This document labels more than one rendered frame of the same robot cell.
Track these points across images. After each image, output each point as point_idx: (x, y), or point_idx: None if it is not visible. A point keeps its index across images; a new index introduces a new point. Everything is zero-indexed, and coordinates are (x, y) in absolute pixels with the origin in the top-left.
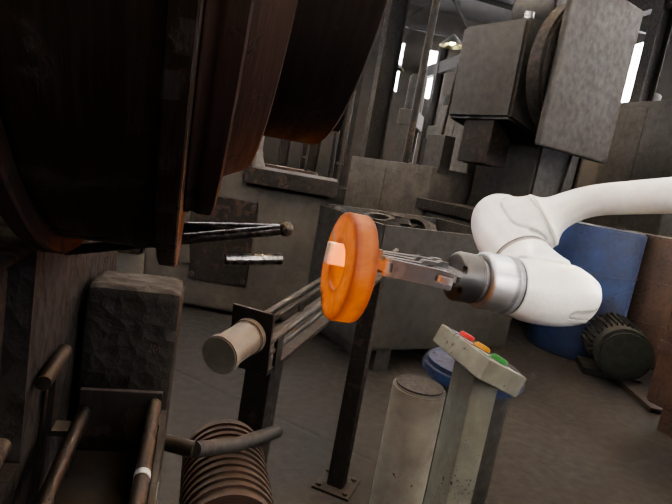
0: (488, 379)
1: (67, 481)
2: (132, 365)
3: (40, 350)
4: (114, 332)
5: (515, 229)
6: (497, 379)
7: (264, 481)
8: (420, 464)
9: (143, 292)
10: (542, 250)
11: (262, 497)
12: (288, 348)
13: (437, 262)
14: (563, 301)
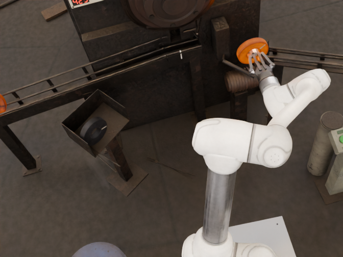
0: (329, 136)
1: (190, 46)
2: (213, 37)
3: (186, 27)
4: (212, 29)
5: (292, 82)
6: (331, 140)
7: (240, 81)
8: (317, 140)
9: (213, 26)
10: (279, 91)
11: (233, 82)
12: (284, 63)
13: (258, 67)
14: (265, 105)
